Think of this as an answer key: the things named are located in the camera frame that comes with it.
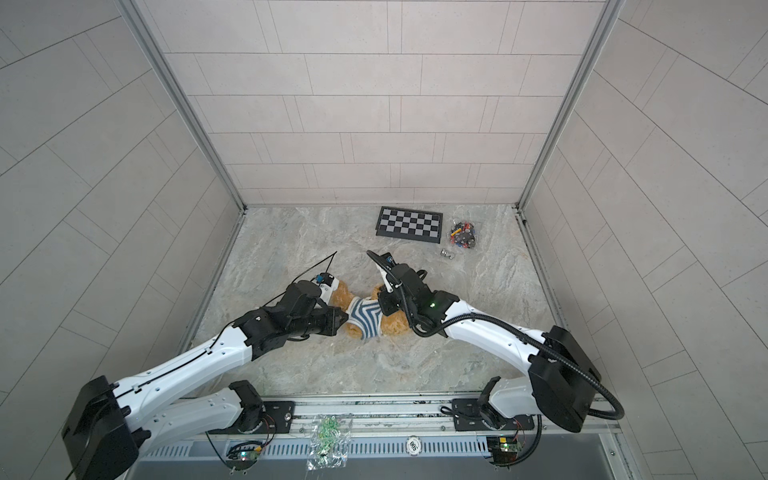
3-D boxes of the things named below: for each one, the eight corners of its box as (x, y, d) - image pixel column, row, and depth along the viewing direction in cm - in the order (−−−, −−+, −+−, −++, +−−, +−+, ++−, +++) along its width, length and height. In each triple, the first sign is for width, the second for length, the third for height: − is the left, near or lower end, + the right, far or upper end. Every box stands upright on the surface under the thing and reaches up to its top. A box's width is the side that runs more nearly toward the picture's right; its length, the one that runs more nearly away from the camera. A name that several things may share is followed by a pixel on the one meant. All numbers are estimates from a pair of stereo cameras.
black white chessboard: (375, 235, 109) (375, 230, 107) (382, 210, 117) (381, 205, 115) (440, 243, 107) (441, 238, 104) (442, 218, 115) (443, 212, 112)
